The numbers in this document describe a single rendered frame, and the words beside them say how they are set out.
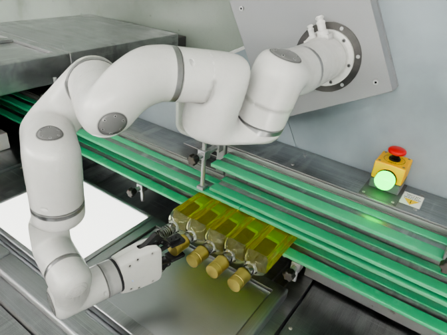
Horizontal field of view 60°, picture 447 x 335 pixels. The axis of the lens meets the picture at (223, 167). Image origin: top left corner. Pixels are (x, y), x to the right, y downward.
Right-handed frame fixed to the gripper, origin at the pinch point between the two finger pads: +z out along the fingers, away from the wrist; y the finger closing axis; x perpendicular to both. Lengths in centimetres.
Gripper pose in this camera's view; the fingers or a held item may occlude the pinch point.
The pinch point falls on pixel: (175, 247)
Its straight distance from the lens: 94.5
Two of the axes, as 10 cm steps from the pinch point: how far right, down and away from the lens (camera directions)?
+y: 0.7, -8.7, -5.0
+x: -6.3, -4.2, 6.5
